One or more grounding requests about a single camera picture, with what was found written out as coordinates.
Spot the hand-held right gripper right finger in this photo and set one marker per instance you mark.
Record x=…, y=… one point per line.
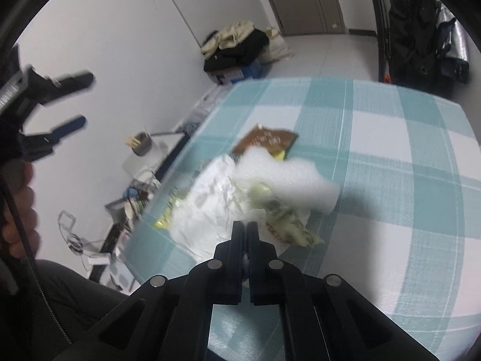
x=253, y=233

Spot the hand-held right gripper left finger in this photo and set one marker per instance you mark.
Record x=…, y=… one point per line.
x=239, y=233

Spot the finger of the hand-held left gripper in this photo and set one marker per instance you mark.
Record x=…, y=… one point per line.
x=67, y=126
x=71, y=81

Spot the green patterned wrapper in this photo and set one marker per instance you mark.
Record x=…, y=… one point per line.
x=289, y=229

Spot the white foam sheet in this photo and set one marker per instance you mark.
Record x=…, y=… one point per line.
x=293, y=184

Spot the clear silver wrapper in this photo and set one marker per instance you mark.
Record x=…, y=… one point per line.
x=164, y=222

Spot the brown snack wrapper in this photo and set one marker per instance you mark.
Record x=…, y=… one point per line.
x=263, y=139

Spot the person's left hand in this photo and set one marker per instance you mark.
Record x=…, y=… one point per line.
x=29, y=210

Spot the grey cup with sticks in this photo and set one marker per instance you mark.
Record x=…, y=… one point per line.
x=142, y=144

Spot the white box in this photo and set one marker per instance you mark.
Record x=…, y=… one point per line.
x=135, y=165

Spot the clear plastic box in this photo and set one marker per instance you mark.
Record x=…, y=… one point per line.
x=67, y=220

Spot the dark blue box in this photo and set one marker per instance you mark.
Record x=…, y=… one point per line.
x=169, y=158

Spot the green patterned paper cup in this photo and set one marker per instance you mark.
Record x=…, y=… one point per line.
x=133, y=210

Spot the black patterned box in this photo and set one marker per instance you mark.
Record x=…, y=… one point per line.
x=112, y=237

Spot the grey plastic bag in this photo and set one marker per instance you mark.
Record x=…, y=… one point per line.
x=206, y=105

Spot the white power adapter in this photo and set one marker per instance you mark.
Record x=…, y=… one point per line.
x=97, y=260

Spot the teal checked cloth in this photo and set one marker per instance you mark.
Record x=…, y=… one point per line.
x=375, y=139

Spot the blue cardboard box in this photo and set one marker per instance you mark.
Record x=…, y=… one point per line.
x=240, y=73

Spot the person's dark trouser leg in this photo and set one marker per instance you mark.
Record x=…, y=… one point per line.
x=75, y=293

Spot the beige garment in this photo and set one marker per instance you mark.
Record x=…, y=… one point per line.
x=233, y=32

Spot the black garment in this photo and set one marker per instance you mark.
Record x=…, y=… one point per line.
x=244, y=50

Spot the white cloth bag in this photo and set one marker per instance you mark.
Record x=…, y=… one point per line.
x=278, y=49

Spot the grey door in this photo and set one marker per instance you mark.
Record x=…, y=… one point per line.
x=300, y=0

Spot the dark hanging jacket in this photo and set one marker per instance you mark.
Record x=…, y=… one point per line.
x=413, y=26

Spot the black metal frame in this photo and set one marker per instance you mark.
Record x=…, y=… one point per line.
x=381, y=26

